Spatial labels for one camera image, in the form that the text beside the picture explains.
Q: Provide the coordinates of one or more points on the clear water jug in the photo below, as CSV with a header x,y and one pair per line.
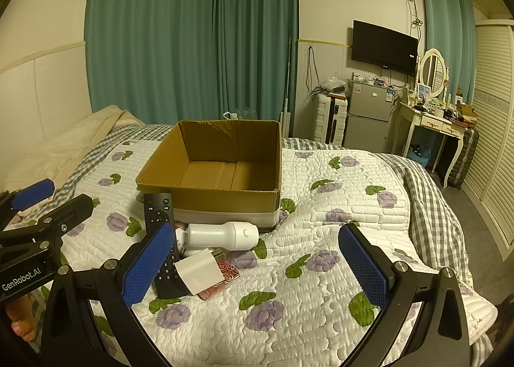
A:
x,y
241,114

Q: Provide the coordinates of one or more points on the black remote control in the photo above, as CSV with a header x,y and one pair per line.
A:
x,y
158,210

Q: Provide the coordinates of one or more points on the silver small fridge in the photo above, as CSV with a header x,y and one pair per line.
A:
x,y
367,118

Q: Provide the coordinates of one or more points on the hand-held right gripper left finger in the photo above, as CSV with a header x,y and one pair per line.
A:
x,y
146,266

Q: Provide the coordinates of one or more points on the cream pillow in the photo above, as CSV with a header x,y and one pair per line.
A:
x,y
68,146

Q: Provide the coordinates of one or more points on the clear plastic bag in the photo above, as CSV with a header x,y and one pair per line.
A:
x,y
333,84

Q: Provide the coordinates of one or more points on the light teal curtain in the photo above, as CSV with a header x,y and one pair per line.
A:
x,y
441,29

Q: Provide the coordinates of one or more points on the black wall television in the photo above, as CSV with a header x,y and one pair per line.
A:
x,y
383,47

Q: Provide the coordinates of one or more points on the red patterned box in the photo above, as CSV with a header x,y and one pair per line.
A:
x,y
227,275

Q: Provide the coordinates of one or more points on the white photo frame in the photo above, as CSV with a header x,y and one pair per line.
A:
x,y
423,90

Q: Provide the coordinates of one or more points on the cosmetics clutter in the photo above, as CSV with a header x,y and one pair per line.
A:
x,y
435,108

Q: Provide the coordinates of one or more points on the green curtain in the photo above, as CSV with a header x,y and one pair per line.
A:
x,y
257,29
152,29

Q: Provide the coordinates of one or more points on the white dressing table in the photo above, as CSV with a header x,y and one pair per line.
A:
x,y
431,122

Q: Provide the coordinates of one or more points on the small brown cardboard box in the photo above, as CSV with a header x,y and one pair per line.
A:
x,y
468,112

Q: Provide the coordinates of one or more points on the white floral quilt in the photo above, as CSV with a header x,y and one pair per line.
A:
x,y
305,206

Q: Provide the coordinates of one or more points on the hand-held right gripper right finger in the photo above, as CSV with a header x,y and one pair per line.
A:
x,y
361,270

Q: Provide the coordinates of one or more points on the white flat mop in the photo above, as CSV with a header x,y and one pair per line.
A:
x,y
286,118

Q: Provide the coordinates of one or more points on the dark checked suitcase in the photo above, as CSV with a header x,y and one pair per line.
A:
x,y
466,158

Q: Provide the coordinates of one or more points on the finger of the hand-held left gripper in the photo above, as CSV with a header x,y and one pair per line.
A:
x,y
34,192
68,212

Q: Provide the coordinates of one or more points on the white charger plug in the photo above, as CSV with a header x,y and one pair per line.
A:
x,y
198,272

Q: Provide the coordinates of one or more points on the white suitcase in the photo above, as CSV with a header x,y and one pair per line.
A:
x,y
327,120

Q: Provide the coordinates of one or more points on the blue laundry basket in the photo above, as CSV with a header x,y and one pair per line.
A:
x,y
417,156

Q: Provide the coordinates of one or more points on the white oval mirror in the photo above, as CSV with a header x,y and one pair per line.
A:
x,y
431,69

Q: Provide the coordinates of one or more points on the white louvered wardrobe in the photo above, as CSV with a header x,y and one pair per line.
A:
x,y
494,130

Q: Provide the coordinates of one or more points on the cluster of small bottles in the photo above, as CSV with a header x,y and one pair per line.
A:
x,y
371,81

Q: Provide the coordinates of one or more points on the person's left hand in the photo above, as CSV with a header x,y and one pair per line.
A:
x,y
22,321

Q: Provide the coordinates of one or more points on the large white plastic bottle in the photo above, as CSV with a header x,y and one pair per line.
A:
x,y
221,234

